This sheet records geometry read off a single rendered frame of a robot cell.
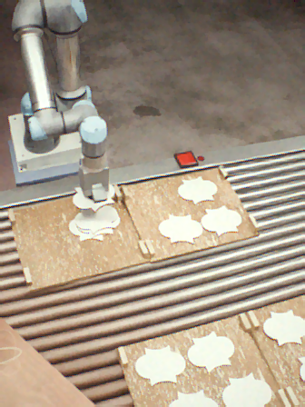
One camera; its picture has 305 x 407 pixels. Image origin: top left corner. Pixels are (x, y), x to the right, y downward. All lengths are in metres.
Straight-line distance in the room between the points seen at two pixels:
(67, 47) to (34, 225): 0.62
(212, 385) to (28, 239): 0.78
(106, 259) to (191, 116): 2.28
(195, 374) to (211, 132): 2.47
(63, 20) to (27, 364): 1.07
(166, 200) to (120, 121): 1.90
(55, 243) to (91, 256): 0.13
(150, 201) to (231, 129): 1.98
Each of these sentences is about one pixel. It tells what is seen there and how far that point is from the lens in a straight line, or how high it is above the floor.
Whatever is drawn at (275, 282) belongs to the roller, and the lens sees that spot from 1.83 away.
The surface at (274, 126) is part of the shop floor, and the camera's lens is 4.00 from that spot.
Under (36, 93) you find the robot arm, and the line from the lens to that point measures 1.70.
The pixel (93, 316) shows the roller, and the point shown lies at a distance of 1.68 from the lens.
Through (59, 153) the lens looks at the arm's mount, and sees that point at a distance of 2.14.
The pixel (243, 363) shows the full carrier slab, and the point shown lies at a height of 0.94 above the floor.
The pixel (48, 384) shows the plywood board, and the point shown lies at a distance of 1.45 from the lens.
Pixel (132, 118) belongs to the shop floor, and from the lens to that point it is 3.84.
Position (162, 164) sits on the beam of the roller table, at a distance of 2.13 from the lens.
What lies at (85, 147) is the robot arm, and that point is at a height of 1.28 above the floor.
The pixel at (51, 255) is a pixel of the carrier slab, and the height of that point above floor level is 0.94.
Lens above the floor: 2.35
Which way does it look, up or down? 47 degrees down
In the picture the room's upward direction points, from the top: 5 degrees clockwise
